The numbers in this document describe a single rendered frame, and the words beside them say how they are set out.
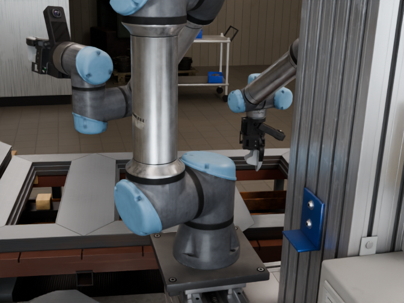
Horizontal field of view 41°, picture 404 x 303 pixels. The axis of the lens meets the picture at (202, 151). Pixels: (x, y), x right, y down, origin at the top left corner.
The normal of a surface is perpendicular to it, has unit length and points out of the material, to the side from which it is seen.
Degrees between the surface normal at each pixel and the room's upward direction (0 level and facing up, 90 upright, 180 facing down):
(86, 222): 0
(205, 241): 73
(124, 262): 90
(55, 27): 60
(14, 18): 90
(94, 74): 90
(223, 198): 91
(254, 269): 0
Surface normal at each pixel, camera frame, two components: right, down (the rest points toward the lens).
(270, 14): 0.24, 0.33
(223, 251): 0.47, 0.00
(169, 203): 0.59, 0.26
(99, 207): 0.02, -0.94
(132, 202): -0.76, 0.32
